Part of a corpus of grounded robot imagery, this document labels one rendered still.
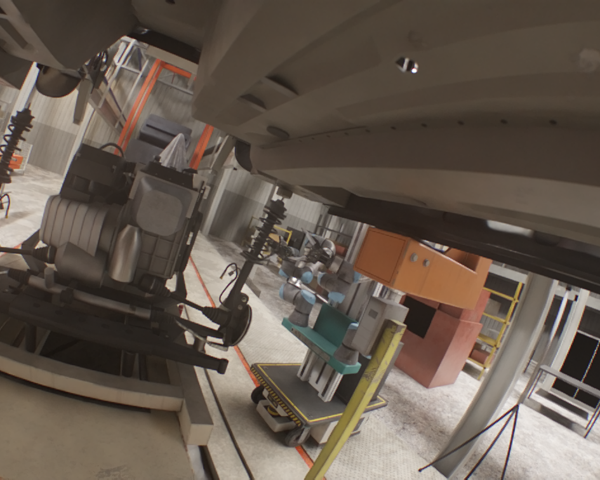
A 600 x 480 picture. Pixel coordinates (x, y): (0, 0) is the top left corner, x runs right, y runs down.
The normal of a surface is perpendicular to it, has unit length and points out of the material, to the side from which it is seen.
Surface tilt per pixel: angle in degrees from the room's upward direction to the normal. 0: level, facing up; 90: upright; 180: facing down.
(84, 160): 90
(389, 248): 90
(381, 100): 144
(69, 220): 90
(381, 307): 90
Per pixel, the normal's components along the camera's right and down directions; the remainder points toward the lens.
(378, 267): -0.81, -0.29
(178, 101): 0.47, 0.22
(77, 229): 0.25, 0.14
